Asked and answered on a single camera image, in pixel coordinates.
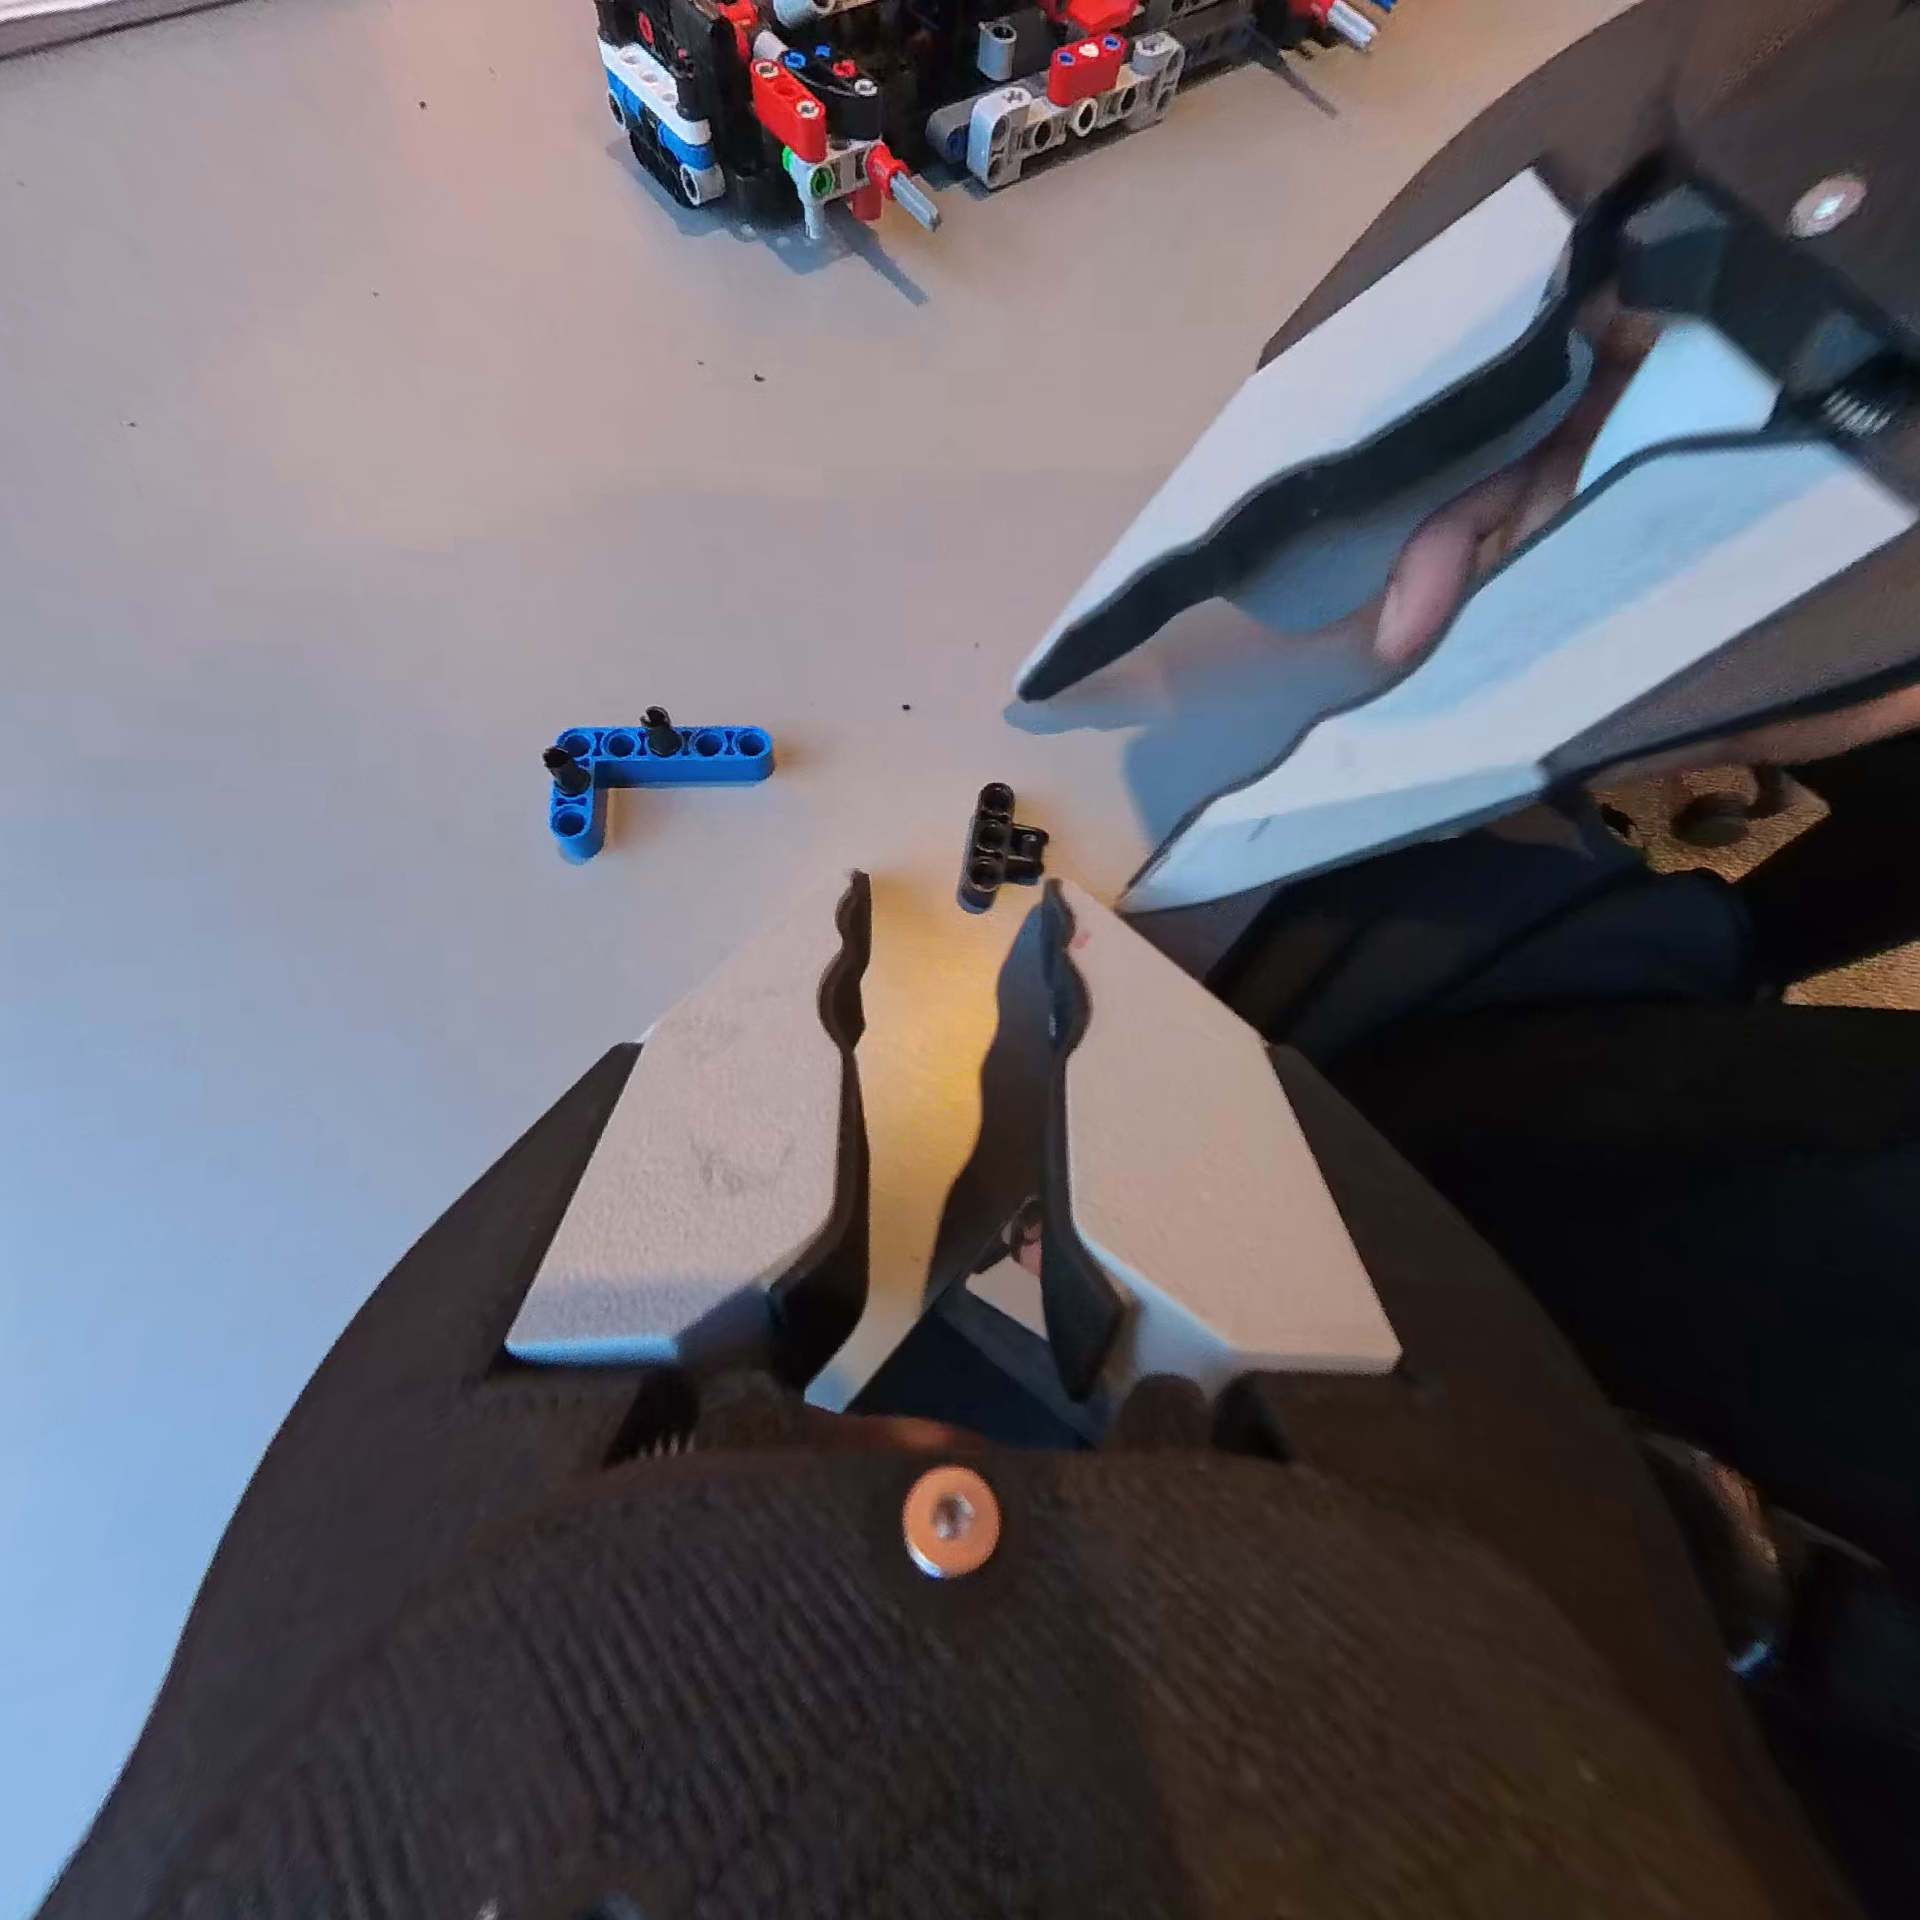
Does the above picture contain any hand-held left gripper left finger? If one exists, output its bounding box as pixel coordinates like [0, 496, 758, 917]
[504, 870, 877, 1391]

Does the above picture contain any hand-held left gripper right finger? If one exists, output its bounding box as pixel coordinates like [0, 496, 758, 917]
[1034, 878, 1404, 1404]

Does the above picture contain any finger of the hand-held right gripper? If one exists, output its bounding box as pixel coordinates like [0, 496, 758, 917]
[1117, 322, 1920, 921]
[1015, 165, 1600, 709]

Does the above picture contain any small black toy connector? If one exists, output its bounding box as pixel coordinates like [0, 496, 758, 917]
[957, 780, 1052, 919]

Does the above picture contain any blue L-shaped toy beam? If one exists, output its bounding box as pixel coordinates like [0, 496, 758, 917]
[542, 722, 778, 864]

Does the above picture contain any person's right hand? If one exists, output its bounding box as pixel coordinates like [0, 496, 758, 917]
[1372, 292, 1664, 671]

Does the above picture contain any partly built toy car chassis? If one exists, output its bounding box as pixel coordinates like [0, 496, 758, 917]
[593, 0, 1401, 243]

